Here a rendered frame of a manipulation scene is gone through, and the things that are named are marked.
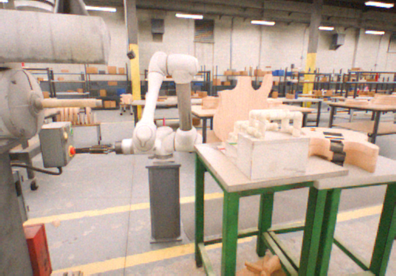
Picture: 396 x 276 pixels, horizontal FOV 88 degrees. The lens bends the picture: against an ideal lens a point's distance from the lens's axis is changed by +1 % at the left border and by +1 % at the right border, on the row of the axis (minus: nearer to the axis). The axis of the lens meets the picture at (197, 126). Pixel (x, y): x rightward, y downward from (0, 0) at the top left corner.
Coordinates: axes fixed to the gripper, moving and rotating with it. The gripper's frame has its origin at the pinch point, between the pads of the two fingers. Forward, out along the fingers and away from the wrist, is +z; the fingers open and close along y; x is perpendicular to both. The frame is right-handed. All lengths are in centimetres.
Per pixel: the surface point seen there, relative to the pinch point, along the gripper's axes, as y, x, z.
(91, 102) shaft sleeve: -28.4, 28.0, -12.9
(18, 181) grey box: -9.4, -9.8, 25.7
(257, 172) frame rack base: -47, -1, -77
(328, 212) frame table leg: -47, -28, -119
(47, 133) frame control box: -7.7, 12.1, 11.8
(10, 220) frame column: -25.0, -20.0, 23.0
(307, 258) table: -46, -53, -110
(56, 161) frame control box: -7.8, -2.4, 10.1
